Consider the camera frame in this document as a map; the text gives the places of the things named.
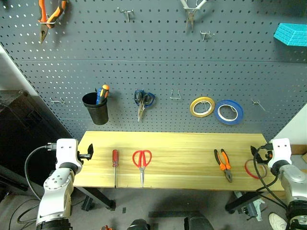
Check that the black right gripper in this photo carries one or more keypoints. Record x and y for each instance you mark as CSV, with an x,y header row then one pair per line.
x,y
266,157

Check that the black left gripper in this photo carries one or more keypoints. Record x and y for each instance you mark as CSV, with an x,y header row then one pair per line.
x,y
84,156

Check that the orange black combination pliers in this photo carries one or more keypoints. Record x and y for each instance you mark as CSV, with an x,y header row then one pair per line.
x,y
225,165

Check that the black plastic cup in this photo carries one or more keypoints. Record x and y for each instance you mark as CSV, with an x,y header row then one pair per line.
x,y
97,112

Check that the blue tape roll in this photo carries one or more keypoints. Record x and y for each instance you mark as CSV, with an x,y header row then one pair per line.
x,y
237,117

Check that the black table leg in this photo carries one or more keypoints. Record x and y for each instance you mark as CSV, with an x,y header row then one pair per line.
x,y
100,197
242,200

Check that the metal pegboard hook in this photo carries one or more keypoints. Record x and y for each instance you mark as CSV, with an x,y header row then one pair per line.
x,y
175,97
257,103
206,34
127,13
57,101

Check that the crumpled pale cloth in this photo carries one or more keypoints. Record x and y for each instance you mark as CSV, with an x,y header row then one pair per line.
x,y
260,210

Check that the black equipment case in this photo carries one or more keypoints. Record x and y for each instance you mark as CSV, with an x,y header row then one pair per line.
x,y
24,134

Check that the white shoe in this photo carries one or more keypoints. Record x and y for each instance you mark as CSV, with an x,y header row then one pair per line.
x,y
277,221

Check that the yellow tape roll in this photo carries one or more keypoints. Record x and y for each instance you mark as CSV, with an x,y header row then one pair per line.
x,y
194,107

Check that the dark rounded shape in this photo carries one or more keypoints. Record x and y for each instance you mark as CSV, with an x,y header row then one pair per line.
x,y
197,224
138,225

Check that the dark grey pegboard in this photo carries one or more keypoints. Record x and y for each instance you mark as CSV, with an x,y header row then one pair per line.
x,y
153,60

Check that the teal ribbed block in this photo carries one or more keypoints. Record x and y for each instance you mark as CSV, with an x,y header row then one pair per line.
x,y
292,34

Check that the orange black long-nose pliers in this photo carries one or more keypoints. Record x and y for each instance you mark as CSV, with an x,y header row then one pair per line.
x,y
43,33

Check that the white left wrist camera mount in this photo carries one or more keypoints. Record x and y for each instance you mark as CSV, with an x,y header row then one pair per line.
x,y
67,153

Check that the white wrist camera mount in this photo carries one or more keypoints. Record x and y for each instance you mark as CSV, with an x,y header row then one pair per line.
x,y
280,153
67,153

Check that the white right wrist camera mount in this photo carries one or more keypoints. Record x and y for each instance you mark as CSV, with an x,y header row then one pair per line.
x,y
280,153

